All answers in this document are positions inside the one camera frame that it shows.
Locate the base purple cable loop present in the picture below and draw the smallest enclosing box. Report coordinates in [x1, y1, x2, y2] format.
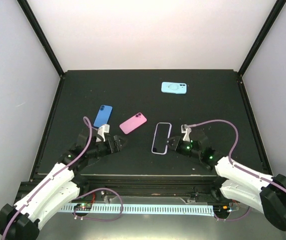
[214, 199, 252, 223]
[73, 187, 125, 222]

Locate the right black frame post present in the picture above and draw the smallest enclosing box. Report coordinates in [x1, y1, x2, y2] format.
[238, 0, 286, 77]

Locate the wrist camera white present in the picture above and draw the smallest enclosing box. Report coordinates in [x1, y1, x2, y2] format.
[181, 124, 191, 142]
[96, 124, 110, 143]

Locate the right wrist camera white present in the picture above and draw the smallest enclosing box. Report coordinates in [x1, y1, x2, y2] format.
[181, 124, 191, 142]

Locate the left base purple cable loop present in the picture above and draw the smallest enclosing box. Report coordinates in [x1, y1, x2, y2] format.
[73, 187, 125, 222]

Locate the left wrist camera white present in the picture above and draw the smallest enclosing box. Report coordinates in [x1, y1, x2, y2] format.
[96, 124, 110, 143]

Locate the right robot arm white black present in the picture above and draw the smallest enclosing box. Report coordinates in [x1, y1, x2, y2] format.
[167, 136, 286, 231]

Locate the black frame post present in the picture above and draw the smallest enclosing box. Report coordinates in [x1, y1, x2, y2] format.
[17, 0, 65, 77]
[238, 0, 286, 77]

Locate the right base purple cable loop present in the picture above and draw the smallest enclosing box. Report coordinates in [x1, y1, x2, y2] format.
[214, 199, 252, 223]

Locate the left black frame post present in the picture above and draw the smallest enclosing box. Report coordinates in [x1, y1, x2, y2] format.
[17, 0, 65, 77]

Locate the white slotted cable duct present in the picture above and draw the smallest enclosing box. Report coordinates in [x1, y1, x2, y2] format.
[59, 203, 214, 217]

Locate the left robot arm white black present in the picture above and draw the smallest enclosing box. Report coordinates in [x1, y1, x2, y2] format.
[0, 133, 127, 240]

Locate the lavender phone case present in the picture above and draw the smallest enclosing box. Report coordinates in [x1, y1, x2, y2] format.
[151, 122, 172, 155]

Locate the pink phone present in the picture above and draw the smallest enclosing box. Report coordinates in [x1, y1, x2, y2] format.
[119, 112, 147, 135]

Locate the blue phone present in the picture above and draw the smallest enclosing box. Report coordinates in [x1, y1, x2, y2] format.
[93, 105, 113, 128]

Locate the light blue phone case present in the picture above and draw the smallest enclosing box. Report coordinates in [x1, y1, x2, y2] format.
[161, 82, 187, 95]

